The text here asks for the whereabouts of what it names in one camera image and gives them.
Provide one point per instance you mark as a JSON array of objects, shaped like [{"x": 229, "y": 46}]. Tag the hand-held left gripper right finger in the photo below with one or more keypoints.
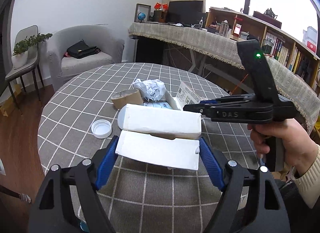
[{"x": 210, "y": 162}]

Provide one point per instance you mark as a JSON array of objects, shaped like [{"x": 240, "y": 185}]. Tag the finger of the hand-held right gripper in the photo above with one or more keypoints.
[
  {"x": 195, "y": 108},
  {"x": 232, "y": 98}
]

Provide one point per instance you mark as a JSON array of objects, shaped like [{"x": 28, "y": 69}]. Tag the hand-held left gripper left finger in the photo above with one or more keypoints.
[{"x": 107, "y": 162}]

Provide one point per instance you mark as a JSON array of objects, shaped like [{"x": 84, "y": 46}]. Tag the white plastic bottle cap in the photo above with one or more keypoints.
[{"x": 101, "y": 129}]

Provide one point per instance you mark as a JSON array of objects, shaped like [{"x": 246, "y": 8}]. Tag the blue printed tissue packet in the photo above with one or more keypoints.
[{"x": 157, "y": 105}]

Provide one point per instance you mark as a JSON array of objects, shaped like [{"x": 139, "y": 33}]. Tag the white cardboard box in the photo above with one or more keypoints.
[{"x": 160, "y": 122}]

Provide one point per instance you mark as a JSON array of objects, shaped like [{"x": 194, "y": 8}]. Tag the white paper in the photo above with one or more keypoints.
[{"x": 150, "y": 89}]

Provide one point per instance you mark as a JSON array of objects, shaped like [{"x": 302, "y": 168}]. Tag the brown cardboard tape roll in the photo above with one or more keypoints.
[{"x": 130, "y": 99}]

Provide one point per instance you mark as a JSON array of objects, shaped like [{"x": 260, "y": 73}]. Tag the person's right forearm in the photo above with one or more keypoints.
[{"x": 310, "y": 178}]

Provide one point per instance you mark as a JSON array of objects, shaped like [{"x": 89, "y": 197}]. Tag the person's right hand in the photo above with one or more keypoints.
[{"x": 295, "y": 142}]

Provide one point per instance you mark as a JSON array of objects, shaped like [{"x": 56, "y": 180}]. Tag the row of books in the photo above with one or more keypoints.
[{"x": 282, "y": 50}]

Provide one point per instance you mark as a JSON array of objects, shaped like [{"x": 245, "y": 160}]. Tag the wooden bookshelf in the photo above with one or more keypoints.
[{"x": 260, "y": 26}]

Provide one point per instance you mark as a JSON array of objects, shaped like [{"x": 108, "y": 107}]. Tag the beige fringed desk cloth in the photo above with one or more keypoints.
[{"x": 200, "y": 40}]

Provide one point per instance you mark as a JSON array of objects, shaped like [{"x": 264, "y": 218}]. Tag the grey checked tablecloth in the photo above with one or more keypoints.
[{"x": 87, "y": 92}]

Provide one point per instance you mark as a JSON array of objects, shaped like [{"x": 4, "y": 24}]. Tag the person's dark trousers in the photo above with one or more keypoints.
[{"x": 295, "y": 203}]

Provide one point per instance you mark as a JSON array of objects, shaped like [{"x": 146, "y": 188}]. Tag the black monitor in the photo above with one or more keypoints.
[{"x": 185, "y": 11}]

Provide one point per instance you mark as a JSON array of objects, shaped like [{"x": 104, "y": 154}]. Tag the grey armchair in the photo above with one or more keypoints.
[{"x": 85, "y": 67}]

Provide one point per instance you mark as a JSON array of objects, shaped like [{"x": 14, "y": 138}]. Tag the dark box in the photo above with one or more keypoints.
[{"x": 158, "y": 15}]

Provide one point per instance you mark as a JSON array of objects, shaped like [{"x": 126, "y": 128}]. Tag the small blue globe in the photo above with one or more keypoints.
[{"x": 141, "y": 16}]

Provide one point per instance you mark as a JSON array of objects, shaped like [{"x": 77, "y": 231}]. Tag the small red flags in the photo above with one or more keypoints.
[{"x": 160, "y": 5}]

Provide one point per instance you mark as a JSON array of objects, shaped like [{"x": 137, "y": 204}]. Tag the flat cardboard piece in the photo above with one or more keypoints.
[{"x": 5, "y": 110}]

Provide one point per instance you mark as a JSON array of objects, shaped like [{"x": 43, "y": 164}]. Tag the black handbag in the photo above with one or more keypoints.
[{"x": 80, "y": 49}]

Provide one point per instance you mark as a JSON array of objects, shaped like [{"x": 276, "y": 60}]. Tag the grey chair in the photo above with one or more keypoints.
[{"x": 23, "y": 69}]

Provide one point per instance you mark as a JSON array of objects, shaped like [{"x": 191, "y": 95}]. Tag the potted green plant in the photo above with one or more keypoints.
[{"x": 21, "y": 47}]

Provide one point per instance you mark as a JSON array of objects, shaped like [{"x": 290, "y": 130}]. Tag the picture frame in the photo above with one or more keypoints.
[{"x": 147, "y": 8}]

